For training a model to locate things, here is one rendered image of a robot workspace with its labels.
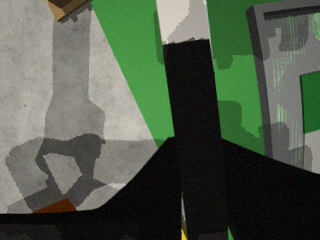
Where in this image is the yellow rectangular block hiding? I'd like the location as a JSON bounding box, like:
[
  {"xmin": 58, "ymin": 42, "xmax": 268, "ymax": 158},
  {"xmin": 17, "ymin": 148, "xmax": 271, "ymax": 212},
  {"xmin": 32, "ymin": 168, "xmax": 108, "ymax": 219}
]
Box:
[{"xmin": 181, "ymin": 219, "xmax": 188, "ymax": 240}]

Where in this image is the green mat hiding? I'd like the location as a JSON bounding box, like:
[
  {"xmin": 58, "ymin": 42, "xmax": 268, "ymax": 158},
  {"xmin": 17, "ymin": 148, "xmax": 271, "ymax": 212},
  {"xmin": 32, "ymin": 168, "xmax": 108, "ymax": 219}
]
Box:
[{"xmin": 89, "ymin": 0, "xmax": 280, "ymax": 156}]

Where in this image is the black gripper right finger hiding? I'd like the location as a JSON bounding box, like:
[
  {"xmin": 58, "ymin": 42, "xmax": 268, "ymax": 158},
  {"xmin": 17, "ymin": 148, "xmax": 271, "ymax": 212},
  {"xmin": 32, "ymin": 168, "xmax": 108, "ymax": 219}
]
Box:
[{"xmin": 221, "ymin": 139, "xmax": 320, "ymax": 240}]

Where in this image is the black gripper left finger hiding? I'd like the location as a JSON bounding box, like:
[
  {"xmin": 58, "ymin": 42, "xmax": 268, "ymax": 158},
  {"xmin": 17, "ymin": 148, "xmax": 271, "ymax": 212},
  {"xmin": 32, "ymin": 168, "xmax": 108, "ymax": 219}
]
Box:
[{"xmin": 0, "ymin": 136, "xmax": 183, "ymax": 240}]

